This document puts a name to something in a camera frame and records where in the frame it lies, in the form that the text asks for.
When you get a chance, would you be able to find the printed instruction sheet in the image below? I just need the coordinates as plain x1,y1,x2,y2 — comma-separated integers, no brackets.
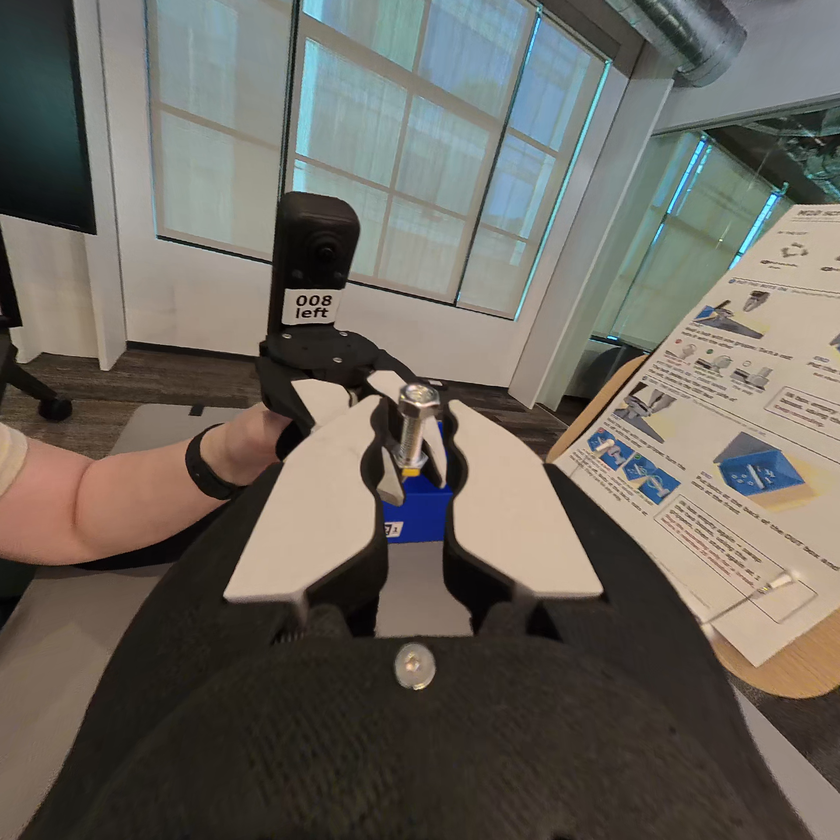
554,203,840,667

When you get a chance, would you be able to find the round wooden table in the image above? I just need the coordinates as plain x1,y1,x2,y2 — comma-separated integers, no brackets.
546,354,840,700

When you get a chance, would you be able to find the black wall screen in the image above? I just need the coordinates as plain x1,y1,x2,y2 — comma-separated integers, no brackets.
0,0,98,236

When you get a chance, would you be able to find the person's left forearm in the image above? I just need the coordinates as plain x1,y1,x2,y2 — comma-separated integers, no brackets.
0,430,221,567

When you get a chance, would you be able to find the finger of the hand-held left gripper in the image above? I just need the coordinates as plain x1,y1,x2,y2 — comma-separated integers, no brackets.
365,369,454,491
290,378,403,508

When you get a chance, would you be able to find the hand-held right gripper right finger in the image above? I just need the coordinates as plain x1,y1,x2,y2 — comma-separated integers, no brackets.
444,399,605,603

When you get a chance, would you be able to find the large grid window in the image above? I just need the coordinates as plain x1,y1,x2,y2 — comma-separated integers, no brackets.
146,0,613,320

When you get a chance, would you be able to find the blue plastic bin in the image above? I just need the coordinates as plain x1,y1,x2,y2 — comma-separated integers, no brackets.
384,420,455,544

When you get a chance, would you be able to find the silver hex bolt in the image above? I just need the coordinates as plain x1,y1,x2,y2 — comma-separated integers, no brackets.
392,394,435,469

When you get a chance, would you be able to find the silver ventilation duct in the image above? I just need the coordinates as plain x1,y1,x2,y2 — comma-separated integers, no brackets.
607,0,749,88

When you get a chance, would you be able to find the black office chair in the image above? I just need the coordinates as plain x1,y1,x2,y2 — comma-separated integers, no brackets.
0,230,74,422

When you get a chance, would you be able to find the person's left hand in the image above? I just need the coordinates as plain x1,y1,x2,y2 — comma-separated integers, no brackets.
222,402,293,487

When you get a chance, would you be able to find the black wrist band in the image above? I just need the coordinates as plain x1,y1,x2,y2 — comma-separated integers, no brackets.
185,423,249,503

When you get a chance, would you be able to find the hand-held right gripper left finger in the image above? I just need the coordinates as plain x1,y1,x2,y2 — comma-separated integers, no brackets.
223,395,389,610

